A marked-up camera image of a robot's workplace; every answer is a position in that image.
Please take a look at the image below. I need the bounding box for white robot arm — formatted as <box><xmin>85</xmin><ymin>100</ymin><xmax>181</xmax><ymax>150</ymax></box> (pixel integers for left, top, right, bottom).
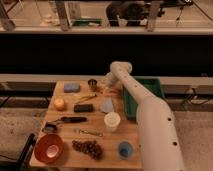
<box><xmin>104</xmin><ymin>61</ymin><xmax>186</xmax><ymax>171</ymax></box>

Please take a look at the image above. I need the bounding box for small metal cup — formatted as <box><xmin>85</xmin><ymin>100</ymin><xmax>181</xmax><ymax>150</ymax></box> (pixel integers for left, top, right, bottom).
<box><xmin>88</xmin><ymin>79</ymin><xmax>97</xmax><ymax>92</ymax></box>

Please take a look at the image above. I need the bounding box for white paper cup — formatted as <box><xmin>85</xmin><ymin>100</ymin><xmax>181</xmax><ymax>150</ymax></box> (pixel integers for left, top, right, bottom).
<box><xmin>104</xmin><ymin>112</ymin><xmax>120</xmax><ymax>132</ymax></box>

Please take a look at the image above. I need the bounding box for blue plastic cup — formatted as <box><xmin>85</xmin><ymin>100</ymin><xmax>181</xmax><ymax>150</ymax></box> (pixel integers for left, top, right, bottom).
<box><xmin>118</xmin><ymin>141</ymin><xmax>133</xmax><ymax>159</ymax></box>

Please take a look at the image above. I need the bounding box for yellow banana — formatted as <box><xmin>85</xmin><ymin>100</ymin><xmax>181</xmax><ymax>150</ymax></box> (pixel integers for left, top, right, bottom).
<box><xmin>75</xmin><ymin>93</ymin><xmax>97</xmax><ymax>104</ymax></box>

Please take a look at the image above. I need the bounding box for black rectangular block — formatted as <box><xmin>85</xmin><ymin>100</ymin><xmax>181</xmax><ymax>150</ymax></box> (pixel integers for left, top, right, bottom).
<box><xmin>74</xmin><ymin>104</ymin><xmax>94</xmax><ymax>112</ymax></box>

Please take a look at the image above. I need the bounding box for blue sponge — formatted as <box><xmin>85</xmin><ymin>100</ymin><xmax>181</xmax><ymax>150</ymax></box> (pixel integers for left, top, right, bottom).
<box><xmin>64</xmin><ymin>83</ymin><xmax>80</xmax><ymax>93</ymax></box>

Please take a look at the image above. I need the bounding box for green plastic tray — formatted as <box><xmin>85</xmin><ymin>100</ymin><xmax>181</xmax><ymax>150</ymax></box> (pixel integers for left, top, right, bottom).
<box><xmin>123</xmin><ymin>76</ymin><xmax>165</xmax><ymax>121</ymax></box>

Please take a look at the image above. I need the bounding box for orange fruit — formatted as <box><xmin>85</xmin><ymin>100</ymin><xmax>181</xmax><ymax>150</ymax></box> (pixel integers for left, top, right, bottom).
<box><xmin>54</xmin><ymin>98</ymin><xmax>66</xmax><ymax>111</ymax></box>

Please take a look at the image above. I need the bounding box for metal key tool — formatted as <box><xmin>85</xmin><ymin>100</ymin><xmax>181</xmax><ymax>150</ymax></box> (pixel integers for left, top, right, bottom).
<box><xmin>74</xmin><ymin>129</ymin><xmax>103</xmax><ymax>137</ymax></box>

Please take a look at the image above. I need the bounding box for bunch of dark grapes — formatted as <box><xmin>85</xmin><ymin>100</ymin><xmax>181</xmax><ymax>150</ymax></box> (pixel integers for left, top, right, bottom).
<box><xmin>72</xmin><ymin>140</ymin><xmax>103</xmax><ymax>160</ymax></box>

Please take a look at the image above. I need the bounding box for orange bowl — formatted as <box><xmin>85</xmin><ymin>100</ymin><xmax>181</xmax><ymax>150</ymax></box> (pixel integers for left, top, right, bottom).
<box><xmin>34</xmin><ymin>134</ymin><xmax>64</xmax><ymax>164</ymax></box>

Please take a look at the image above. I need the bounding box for black handled tool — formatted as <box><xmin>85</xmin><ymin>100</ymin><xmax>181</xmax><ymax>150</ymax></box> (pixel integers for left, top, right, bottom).
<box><xmin>53</xmin><ymin>117</ymin><xmax>87</xmax><ymax>123</ymax></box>

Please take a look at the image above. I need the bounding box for black chair frame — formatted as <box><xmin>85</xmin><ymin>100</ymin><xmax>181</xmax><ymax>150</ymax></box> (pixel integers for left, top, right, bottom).
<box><xmin>0</xmin><ymin>133</ymin><xmax>36</xmax><ymax>171</ymax></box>

